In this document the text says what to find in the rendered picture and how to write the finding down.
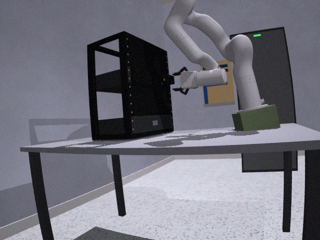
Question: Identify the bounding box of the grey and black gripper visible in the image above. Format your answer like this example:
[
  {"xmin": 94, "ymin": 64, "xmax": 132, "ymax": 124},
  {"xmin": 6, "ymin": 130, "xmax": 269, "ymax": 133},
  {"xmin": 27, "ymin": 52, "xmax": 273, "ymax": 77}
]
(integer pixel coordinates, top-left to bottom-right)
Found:
[{"xmin": 172, "ymin": 66, "xmax": 199, "ymax": 95}]

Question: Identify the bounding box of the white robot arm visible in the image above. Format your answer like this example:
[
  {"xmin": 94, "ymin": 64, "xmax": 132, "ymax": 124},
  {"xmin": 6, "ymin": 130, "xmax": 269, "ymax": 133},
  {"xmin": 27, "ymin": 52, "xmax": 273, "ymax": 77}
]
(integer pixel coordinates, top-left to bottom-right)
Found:
[{"xmin": 164, "ymin": 0, "xmax": 268, "ymax": 113}]

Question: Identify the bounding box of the black open-frame rack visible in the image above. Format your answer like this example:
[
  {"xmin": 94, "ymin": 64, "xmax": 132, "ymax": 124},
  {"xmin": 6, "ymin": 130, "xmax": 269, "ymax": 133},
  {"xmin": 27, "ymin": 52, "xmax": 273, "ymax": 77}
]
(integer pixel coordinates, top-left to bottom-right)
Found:
[{"xmin": 87, "ymin": 31, "xmax": 175, "ymax": 142}]

